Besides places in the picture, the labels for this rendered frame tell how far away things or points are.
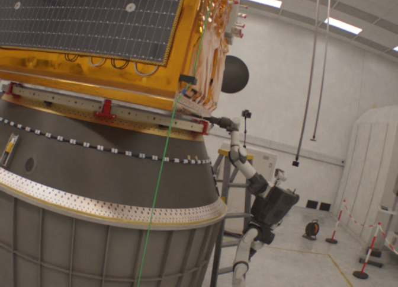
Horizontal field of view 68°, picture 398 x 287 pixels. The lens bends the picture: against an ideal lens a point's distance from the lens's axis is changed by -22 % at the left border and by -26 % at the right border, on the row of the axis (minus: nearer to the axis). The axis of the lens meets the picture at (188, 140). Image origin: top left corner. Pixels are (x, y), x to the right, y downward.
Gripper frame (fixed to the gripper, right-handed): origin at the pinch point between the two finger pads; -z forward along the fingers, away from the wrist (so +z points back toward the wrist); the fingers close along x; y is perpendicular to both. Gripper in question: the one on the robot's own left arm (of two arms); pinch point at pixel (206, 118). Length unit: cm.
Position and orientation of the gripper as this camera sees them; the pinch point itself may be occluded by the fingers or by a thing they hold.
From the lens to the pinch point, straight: 293.1
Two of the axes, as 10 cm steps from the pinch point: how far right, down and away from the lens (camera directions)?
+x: -1.4, 0.2, -9.9
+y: -2.2, 9.7, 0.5
